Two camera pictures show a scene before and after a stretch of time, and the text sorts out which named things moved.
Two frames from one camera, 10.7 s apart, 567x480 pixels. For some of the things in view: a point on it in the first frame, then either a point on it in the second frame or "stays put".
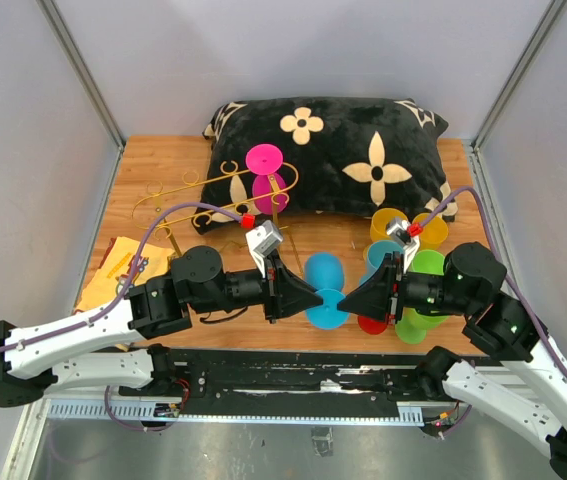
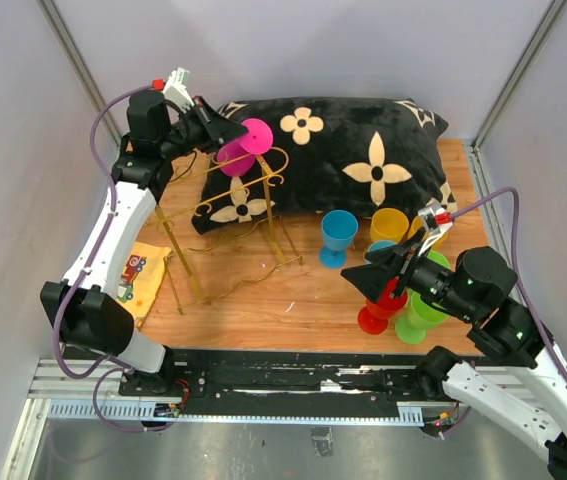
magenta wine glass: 264,160 → 257,140
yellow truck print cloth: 108,281 stays put
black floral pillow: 348,156 stays put
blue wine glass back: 325,277 → 339,227
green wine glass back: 412,327 stays put
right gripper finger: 371,307 → 373,280
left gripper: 285,293 → 217,129
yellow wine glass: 379,221 stays put
